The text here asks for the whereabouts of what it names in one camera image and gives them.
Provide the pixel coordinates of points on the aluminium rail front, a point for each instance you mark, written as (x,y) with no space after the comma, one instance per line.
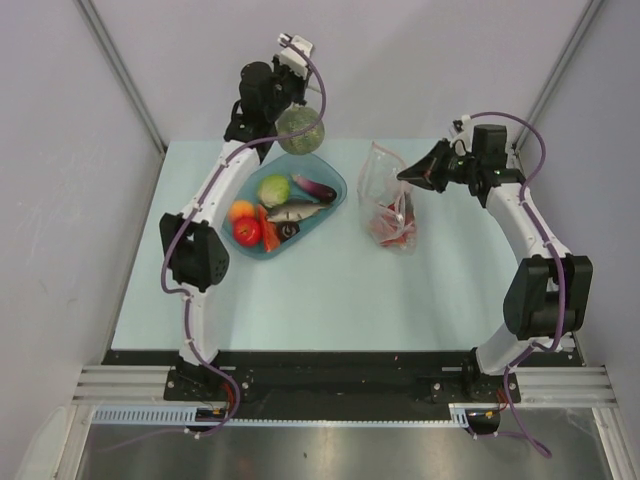
(554,387)

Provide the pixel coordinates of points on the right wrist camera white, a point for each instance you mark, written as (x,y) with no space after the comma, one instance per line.
(461,131)

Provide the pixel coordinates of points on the purple eggplant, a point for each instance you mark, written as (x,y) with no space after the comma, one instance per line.
(319,191)

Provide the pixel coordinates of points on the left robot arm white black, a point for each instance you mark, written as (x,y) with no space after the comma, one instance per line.
(195,259)

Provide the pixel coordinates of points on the grey fish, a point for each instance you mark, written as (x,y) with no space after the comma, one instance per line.
(295,211)

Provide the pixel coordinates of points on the green cabbage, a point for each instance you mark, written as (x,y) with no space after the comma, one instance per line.
(273,190)

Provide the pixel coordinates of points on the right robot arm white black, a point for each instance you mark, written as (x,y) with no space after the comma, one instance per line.
(548,296)

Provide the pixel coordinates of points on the right aluminium frame post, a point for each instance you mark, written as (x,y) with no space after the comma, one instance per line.
(565,58)

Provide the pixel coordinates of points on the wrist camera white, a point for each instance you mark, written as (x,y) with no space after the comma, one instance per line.
(461,131)
(296,50)

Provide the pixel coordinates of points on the clear zip top bag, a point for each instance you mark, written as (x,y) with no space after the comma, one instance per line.
(378,185)

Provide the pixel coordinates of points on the aluminium frame post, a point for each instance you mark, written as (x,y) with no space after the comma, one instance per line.
(108,48)
(565,58)

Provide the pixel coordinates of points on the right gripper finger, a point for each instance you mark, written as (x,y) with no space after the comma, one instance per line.
(427,163)
(418,179)

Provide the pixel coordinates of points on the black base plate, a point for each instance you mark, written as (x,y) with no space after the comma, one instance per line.
(332,386)

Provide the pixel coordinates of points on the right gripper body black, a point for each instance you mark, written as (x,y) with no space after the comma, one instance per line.
(456,168)

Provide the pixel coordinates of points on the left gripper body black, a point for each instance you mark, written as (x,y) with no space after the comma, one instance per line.
(290,88)

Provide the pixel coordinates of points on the green striped melon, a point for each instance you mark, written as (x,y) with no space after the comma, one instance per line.
(300,129)

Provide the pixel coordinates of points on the orange peach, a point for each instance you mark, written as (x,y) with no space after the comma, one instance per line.
(241,209)

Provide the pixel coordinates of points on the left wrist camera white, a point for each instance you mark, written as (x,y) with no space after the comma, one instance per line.
(296,50)

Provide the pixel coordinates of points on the red apple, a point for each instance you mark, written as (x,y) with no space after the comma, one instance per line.
(247,232)

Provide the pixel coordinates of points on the red cherry tomato bunch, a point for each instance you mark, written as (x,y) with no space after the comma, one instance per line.
(394,226)

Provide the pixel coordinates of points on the teal plastic tray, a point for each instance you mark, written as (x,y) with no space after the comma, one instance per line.
(309,166)

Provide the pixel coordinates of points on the left aluminium frame post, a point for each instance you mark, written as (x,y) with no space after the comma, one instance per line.
(108,48)

